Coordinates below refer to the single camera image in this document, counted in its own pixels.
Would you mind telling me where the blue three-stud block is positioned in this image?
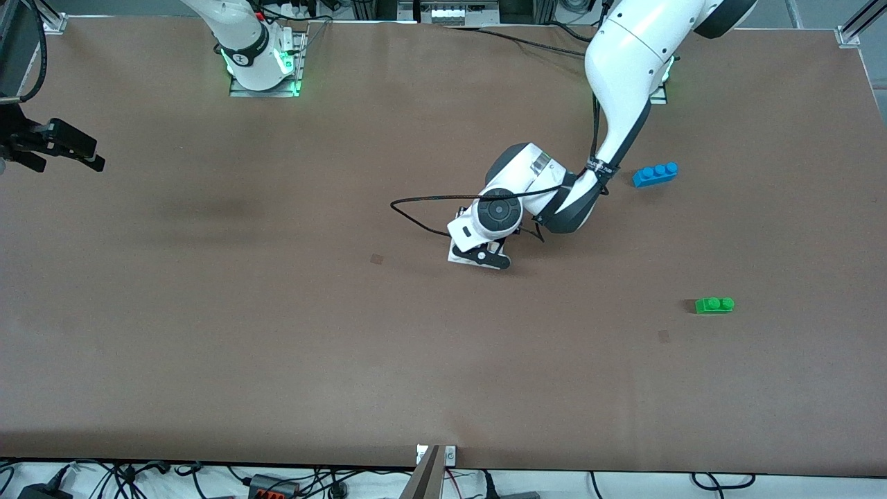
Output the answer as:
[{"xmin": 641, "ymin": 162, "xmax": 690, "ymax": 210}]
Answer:
[{"xmin": 631, "ymin": 162, "xmax": 680, "ymax": 189}]

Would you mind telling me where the white power strip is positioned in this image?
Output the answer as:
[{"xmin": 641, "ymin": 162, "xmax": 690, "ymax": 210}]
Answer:
[{"xmin": 430, "ymin": 3, "xmax": 489, "ymax": 27}]

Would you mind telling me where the orange black connector box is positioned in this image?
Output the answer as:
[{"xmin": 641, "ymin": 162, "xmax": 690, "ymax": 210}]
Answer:
[{"xmin": 247, "ymin": 474, "xmax": 301, "ymax": 499}]

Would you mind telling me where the long black cable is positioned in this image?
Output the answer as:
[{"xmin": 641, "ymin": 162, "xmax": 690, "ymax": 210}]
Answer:
[{"xmin": 443, "ymin": 25, "xmax": 588, "ymax": 58}]

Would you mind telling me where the short black cable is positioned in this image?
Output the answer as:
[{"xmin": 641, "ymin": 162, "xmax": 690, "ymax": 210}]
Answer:
[{"xmin": 541, "ymin": 21, "xmax": 597, "ymax": 41}]

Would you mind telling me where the grey camera stand post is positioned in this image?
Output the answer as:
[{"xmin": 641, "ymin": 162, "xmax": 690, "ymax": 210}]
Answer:
[{"xmin": 401, "ymin": 445, "xmax": 444, "ymax": 499}]

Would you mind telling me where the looped black cable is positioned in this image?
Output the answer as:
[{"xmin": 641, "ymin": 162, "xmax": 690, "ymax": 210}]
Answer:
[{"xmin": 690, "ymin": 472, "xmax": 757, "ymax": 491}]

